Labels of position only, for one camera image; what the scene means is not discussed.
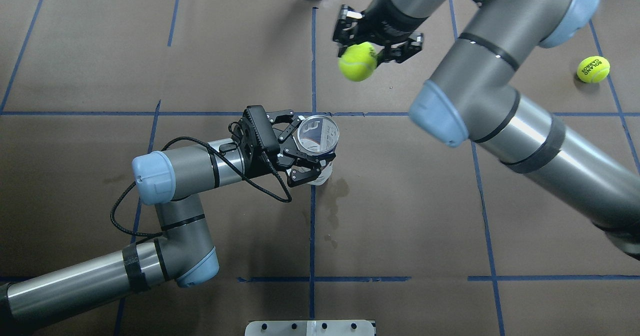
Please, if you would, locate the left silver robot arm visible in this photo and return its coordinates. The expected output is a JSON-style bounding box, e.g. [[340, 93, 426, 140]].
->
[[1, 105, 339, 336]]

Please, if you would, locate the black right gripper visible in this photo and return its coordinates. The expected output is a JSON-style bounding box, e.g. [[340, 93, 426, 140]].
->
[[333, 0, 426, 65]]

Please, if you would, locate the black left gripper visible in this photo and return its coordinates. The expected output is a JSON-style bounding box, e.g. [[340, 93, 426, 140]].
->
[[240, 109, 337, 188]]

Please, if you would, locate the white camera pole with base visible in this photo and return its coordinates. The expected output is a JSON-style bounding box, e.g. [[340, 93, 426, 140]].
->
[[244, 319, 377, 336]]

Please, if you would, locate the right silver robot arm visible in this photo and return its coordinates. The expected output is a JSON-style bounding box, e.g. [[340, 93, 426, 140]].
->
[[333, 0, 640, 259]]

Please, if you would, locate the clear tennis ball can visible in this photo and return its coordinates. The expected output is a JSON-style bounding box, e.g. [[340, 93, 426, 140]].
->
[[296, 115, 339, 186]]

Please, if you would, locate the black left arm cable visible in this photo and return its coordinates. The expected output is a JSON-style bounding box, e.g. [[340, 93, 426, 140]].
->
[[110, 121, 293, 239]]

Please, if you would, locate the yellow tennis ball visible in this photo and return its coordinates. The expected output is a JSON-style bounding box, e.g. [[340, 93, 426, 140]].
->
[[576, 56, 611, 84], [338, 42, 378, 82]]

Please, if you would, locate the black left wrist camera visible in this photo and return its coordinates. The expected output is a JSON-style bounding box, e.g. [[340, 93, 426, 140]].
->
[[244, 105, 281, 158]]

